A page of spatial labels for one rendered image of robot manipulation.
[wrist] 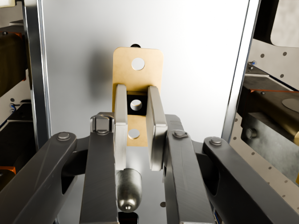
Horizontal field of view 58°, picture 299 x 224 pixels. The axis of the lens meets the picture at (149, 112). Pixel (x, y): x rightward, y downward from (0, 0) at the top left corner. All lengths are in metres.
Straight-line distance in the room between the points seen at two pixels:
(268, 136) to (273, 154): 0.02
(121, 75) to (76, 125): 0.11
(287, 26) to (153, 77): 0.18
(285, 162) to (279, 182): 0.53
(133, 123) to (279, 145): 0.15
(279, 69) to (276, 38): 0.35
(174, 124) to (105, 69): 0.13
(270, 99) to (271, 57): 0.30
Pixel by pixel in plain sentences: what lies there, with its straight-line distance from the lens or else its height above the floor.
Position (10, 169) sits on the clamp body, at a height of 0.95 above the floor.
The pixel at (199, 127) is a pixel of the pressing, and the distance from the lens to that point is 0.31.
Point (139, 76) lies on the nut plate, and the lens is 0.21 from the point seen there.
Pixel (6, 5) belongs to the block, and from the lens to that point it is 0.26.
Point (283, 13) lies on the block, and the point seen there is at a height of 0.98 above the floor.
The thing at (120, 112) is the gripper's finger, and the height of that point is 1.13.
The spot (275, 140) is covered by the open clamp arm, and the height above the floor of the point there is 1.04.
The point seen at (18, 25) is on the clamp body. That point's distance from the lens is 0.49.
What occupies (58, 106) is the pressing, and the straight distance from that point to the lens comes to 0.30.
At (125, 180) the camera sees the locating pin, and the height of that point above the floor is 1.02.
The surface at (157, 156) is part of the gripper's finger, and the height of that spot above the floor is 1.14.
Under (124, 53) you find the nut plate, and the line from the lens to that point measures 0.21.
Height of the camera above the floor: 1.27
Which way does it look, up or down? 67 degrees down
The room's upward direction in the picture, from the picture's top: 169 degrees clockwise
